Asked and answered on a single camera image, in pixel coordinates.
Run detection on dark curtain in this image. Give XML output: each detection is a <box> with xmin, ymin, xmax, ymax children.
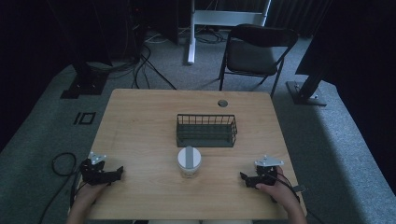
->
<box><xmin>294</xmin><ymin>0</ymin><xmax>396</xmax><ymax>194</ymax></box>

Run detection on white jar with grey lid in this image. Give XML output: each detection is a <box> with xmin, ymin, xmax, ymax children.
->
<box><xmin>177</xmin><ymin>146</ymin><xmax>203</xmax><ymax>179</ymax></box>

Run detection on white desk frame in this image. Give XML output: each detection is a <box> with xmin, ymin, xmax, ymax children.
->
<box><xmin>186</xmin><ymin>0</ymin><xmax>273</xmax><ymax>65</ymax></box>

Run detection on black floor cables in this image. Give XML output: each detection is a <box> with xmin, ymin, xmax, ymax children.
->
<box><xmin>106</xmin><ymin>31</ymin><xmax>177</xmax><ymax>91</ymax></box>

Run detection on person's left hand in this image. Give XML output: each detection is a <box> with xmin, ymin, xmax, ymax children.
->
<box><xmin>74</xmin><ymin>182</ymin><xmax>110</xmax><ymax>205</ymax></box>

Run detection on black cable loop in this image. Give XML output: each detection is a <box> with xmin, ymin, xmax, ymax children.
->
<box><xmin>37</xmin><ymin>151</ymin><xmax>82</xmax><ymax>224</ymax></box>

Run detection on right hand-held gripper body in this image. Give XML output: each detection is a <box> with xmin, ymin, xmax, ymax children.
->
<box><xmin>253</xmin><ymin>155</ymin><xmax>285</xmax><ymax>189</ymax></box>

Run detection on person's right hand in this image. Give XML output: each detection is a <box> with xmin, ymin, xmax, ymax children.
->
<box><xmin>254</xmin><ymin>165</ymin><xmax>301</xmax><ymax>208</ymax></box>

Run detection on black folding chair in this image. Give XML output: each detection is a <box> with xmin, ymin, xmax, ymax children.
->
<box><xmin>218</xmin><ymin>23</ymin><xmax>300</xmax><ymax>99</ymax></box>

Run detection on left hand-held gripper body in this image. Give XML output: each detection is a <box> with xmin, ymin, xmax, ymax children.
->
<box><xmin>79</xmin><ymin>151</ymin><xmax>110</xmax><ymax>187</ymax></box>

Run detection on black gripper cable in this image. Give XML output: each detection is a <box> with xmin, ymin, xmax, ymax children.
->
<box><xmin>264</xmin><ymin>169</ymin><xmax>302</xmax><ymax>204</ymax></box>

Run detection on black stand base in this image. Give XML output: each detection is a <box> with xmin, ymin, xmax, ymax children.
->
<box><xmin>59</xmin><ymin>59</ymin><xmax>110</xmax><ymax>100</ymax></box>

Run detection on dark wire basket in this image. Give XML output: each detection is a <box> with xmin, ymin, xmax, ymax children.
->
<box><xmin>176</xmin><ymin>113</ymin><xmax>238</xmax><ymax>148</ymax></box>

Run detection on metal stand base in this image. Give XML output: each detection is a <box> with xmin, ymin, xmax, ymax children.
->
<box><xmin>285</xmin><ymin>70</ymin><xmax>328</xmax><ymax>107</ymax></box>

